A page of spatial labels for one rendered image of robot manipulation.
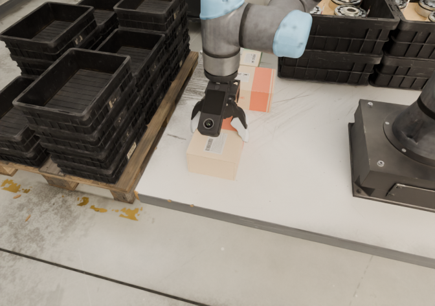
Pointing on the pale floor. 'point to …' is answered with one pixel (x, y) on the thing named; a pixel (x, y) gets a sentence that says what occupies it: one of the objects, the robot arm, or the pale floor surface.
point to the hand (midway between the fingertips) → (218, 139)
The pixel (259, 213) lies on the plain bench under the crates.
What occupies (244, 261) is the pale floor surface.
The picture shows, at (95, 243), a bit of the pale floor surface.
